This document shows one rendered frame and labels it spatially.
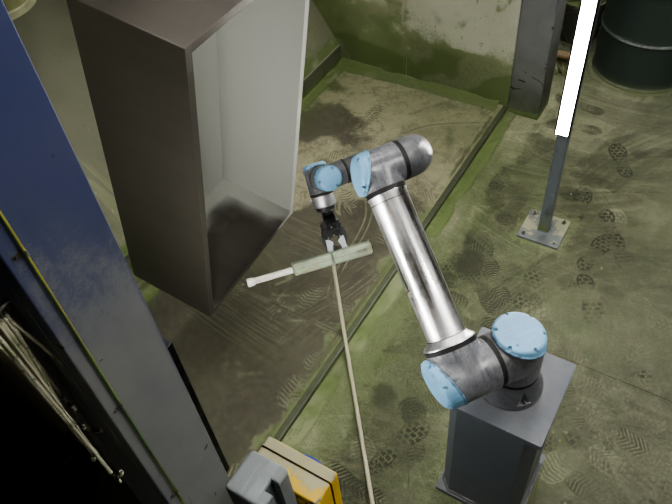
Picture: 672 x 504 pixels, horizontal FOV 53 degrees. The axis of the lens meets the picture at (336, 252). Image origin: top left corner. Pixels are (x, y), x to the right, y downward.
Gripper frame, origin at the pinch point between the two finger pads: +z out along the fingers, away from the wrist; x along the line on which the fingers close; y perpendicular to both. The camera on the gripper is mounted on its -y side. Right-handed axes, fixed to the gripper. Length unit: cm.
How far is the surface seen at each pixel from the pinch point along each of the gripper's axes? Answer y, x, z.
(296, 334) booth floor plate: 31, 24, 34
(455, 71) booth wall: 136, -106, -55
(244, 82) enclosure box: 0, 16, -71
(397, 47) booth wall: 154, -81, -77
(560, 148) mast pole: 22, -105, -13
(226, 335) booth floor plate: 38, 54, 27
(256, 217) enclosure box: 29.3, 26.2, -19.8
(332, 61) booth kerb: 179, -45, -81
